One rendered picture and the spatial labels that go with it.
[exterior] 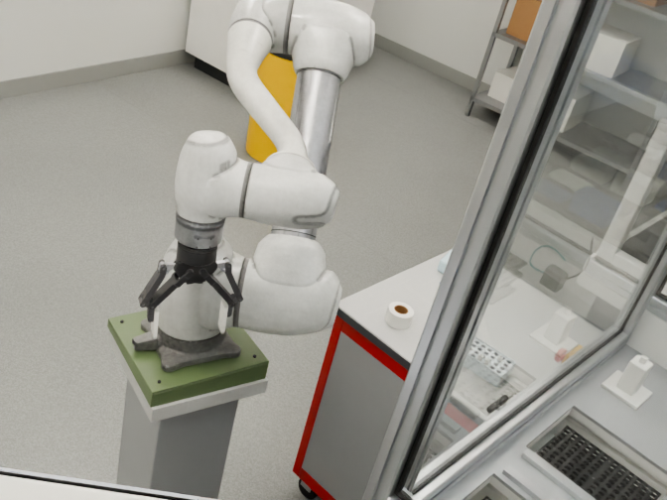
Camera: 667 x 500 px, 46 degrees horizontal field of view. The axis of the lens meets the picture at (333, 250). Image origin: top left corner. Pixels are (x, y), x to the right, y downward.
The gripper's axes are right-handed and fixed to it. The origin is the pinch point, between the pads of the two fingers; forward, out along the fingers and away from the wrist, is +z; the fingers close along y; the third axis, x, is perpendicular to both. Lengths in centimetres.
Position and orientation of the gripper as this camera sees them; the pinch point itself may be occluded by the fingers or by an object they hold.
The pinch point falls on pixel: (188, 327)
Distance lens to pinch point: 160.6
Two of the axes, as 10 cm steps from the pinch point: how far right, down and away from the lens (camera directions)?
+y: 9.2, -0.3, 3.9
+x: -3.5, -5.1, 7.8
